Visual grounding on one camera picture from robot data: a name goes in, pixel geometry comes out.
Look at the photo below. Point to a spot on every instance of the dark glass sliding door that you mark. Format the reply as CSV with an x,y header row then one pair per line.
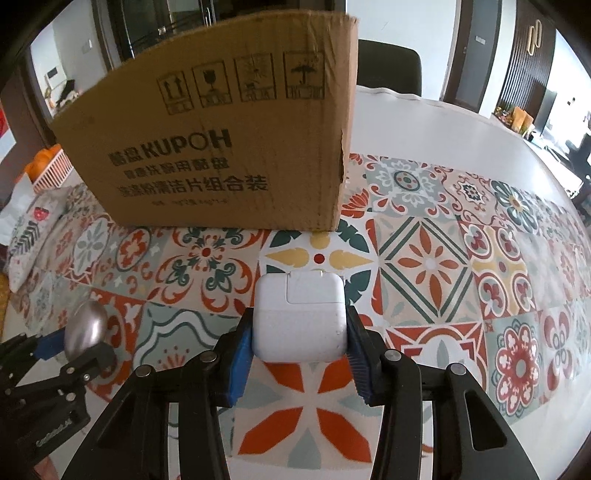
x,y
127,28

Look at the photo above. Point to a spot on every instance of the white fruit basket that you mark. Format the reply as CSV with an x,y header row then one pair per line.
x,y
55,173

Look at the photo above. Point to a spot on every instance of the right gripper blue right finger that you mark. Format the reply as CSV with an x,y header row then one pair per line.
x,y
364,349

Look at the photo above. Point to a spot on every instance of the patterned tissue cover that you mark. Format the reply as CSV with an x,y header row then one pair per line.
x,y
33,228

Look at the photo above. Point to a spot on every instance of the patterned table runner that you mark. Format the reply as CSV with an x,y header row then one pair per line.
x,y
488,268

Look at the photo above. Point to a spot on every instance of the right dark dining chair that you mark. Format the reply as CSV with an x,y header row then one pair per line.
x,y
382,65

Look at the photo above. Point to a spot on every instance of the white square power adapter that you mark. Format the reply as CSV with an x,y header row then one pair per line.
x,y
299,317

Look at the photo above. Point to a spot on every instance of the oranges in basket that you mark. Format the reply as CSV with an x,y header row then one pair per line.
x,y
40,161

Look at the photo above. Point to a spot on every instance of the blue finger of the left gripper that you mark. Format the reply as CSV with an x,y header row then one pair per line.
x,y
91,363
48,346

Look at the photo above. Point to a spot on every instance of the brown cardboard box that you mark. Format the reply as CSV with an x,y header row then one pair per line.
x,y
246,123

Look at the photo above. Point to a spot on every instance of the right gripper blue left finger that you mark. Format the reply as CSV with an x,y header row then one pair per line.
x,y
237,356

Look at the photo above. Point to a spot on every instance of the silver egg-shaped object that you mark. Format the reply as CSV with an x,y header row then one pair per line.
x,y
85,329

